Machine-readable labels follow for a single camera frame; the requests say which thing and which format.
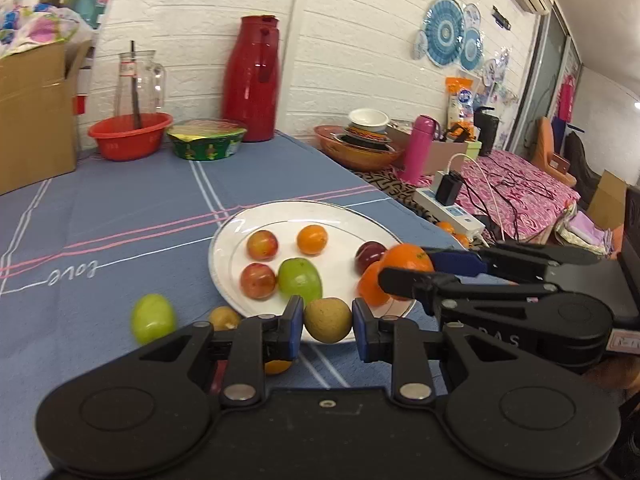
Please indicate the orange on plate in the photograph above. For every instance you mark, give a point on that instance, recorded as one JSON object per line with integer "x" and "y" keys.
{"x": 369, "y": 289}

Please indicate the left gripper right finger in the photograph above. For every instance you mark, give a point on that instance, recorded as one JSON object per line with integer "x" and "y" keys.
{"x": 402, "y": 344}

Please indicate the dark plum on plate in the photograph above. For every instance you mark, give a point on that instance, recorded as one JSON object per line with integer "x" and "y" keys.
{"x": 367, "y": 254}

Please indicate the blue paper fan decoration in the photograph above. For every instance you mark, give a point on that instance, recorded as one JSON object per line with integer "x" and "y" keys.
{"x": 450, "y": 33}

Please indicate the orange tangerine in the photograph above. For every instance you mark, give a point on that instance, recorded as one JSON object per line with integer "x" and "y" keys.
{"x": 311, "y": 240}

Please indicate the orange on side table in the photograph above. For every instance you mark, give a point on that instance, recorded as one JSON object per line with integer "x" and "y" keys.
{"x": 446, "y": 226}

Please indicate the floral cloth in box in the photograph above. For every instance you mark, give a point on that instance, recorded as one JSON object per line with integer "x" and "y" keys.
{"x": 24, "y": 28}

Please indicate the black power adapter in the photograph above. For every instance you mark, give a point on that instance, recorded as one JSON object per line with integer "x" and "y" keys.
{"x": 449, "y": 188}

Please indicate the small brown kiwi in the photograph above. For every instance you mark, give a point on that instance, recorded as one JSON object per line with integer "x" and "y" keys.
{"x": 224, "y": 318}

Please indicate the blue striped tablecloth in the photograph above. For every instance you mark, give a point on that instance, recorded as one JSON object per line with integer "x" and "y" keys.
{"x": 78, "y": 251}

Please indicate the amber glass bowl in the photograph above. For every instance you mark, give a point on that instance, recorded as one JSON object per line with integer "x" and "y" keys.
{"x": 353, "y": 156}

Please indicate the cardboard box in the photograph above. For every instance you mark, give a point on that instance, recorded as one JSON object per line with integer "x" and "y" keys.
{"x": 38, "y": 114}

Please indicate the red peach on plate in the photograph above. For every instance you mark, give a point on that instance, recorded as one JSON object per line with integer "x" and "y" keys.
{"x": 262, "y": 245}

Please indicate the dark red plum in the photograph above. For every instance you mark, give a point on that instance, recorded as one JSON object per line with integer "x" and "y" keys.
{"x": 218, "y": 378}

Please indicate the red-yellow peach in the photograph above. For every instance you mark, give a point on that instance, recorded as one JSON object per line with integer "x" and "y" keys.
{"x": 258, "y": 281}

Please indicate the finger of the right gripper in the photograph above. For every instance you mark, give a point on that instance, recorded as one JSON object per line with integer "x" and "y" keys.
{"x": 431, "y": 289}
{"x": 509, "y": 260}

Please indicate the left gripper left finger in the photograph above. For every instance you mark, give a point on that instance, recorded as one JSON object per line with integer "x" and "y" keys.
{"x": 257, "y": 340}

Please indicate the red plastic basket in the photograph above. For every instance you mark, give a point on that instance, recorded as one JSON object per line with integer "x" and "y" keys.
{"x": 120, "y": 141}

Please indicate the white power strip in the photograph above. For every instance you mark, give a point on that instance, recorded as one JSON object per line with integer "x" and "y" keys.
{"x": 458, "y": 217}

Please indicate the orange snack bag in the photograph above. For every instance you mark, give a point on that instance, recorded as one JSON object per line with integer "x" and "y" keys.
{"x": 460, "y": 102}

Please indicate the pink floral table cover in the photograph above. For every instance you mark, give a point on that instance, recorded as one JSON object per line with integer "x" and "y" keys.
{"x": 520, "y": 197}

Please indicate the pink thermos bottle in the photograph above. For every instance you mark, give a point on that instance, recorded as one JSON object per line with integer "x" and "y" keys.
{"x": 423, "y": 133}

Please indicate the large orange with stem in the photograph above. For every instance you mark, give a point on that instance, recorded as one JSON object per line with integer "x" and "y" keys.
{"x": 408, "y": 257}

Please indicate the green mango-shaped fruit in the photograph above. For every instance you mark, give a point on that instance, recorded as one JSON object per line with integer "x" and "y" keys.
{"x": 299, "y": 277}

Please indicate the glass pitcher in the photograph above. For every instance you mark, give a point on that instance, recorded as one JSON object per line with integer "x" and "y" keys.
{"x": 140, "y": 90}

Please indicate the black mug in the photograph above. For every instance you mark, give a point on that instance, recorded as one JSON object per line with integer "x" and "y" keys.
{"x": 487, "y": 125}

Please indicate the green apple on table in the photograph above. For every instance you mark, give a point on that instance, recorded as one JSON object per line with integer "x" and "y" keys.
{"x": 152, "y": 318}

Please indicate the white round plate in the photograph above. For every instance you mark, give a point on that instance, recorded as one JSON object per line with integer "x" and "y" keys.
{"x": 347, "y": 230}

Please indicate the red thermos jug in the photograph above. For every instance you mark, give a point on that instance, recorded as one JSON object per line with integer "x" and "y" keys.
{"x": 252, "y": 79}

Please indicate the green foil bowl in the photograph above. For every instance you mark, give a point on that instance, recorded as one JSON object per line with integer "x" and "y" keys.
{"x": 206, "y": 139}

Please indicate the brown kiwi fruit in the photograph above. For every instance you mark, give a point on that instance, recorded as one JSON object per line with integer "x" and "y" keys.
{"x": 328, "y": 320}

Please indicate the yellow-orange citrus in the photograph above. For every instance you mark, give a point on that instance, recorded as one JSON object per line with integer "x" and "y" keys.
{"x": 276, "y": 367}

